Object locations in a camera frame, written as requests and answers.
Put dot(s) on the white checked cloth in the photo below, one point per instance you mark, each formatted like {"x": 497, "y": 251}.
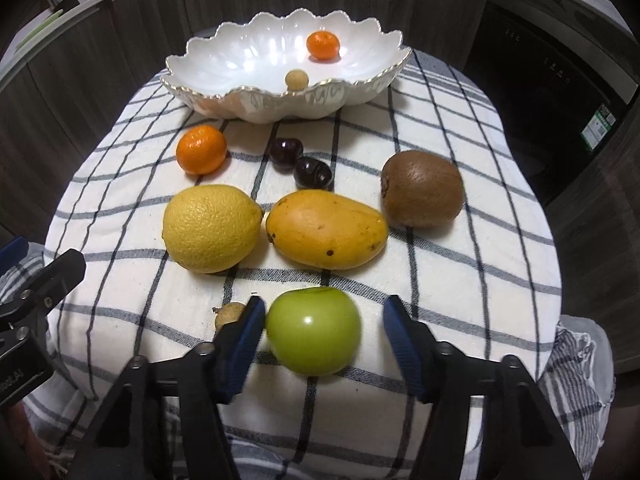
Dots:
{"x": 450, "y": 285}

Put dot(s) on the orange mandarin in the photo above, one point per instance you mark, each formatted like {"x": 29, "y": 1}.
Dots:
{"x": 201, "y": 150}
{"x": 323, "y": 45}

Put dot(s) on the black built-in dishwasher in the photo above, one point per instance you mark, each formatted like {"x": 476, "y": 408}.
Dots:
{"x": 540, "y": 110}

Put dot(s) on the yellow lemon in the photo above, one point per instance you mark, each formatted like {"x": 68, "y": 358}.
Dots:
{"x": 210, "y": 230}

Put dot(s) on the green label sticker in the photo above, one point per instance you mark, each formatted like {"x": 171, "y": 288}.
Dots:
{"x": 597, "y": 127}

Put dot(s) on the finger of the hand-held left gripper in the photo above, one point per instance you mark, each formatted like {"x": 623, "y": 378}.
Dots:
{"x": 60, "y": 275}
{"x": 14, "y": 252}

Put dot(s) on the brown kiwi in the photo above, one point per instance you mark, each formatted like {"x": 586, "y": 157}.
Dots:
{"x": 422, "y": 190}

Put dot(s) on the yellow mango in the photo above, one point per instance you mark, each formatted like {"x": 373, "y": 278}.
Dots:
{"x": 325, "y": 230}

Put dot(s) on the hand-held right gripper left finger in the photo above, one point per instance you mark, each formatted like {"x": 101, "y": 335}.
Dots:
{"x": 249, "y": 342}

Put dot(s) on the white scalloped ceramic bowl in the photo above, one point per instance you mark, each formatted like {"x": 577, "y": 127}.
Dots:
{"x": 240, "y": 60}

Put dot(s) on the small tan longan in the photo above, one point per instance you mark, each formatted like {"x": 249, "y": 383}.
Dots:
{"x": 229, "y": 315}
{"x": 296, "y": 81}

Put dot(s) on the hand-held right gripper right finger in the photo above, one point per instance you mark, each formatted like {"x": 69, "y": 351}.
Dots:
{"x": 402, "y": 340}

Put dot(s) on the green apple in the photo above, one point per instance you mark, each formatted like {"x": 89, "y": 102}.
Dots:
{"x": 312, "y": 332}

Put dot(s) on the dark red cherry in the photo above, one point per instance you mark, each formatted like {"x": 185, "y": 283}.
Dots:
{"x": 311, "y": 172}
{"x": 286, "y": 151}

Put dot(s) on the green tray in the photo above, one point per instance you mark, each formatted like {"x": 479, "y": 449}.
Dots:
{"x": 42, "y": 25}

